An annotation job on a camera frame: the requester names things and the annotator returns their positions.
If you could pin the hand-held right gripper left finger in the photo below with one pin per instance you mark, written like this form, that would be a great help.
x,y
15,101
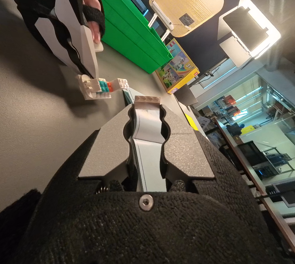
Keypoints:
x,y
106,153

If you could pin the white lego brick model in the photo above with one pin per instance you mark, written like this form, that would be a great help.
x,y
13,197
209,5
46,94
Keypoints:
x,y
92,86

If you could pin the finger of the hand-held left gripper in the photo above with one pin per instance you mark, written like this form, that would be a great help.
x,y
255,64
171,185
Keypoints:
x,y
69,15
50,35

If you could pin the white four-stud lego brick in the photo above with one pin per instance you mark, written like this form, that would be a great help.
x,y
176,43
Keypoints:
x,y
147,101

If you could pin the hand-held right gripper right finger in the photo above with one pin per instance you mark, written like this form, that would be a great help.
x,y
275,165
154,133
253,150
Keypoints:
x,y
189,153

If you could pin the yellow lego set box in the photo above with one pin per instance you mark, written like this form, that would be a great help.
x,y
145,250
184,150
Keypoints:
x,y
177,68

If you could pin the yellow paper sheet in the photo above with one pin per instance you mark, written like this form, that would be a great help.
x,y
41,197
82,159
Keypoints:
x,y
193,122

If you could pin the open instruction booklet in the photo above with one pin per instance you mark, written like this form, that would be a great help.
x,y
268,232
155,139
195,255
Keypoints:
x,y
147,128

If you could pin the black light stand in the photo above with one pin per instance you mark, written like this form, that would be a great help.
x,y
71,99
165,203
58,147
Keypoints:
x,y
209,73

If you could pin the metal storage shelf rack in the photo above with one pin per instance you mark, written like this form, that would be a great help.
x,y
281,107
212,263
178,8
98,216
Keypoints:
x,y
230,107

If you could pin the long wooden workbench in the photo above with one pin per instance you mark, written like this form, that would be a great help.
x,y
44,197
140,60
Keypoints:
x,y
253,183

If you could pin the silver corrugated air duct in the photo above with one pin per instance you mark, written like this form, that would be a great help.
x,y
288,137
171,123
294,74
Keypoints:
x,y
276,58

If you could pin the dark grey flat panel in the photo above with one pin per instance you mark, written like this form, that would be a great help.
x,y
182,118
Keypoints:
x,y
186,94

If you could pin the green plastic bin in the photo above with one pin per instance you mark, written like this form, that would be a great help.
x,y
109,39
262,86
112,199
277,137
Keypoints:
x,y
129,8
129,38
131,54

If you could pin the white studio light panel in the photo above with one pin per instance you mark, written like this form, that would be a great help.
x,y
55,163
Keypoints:
x,y
274,35

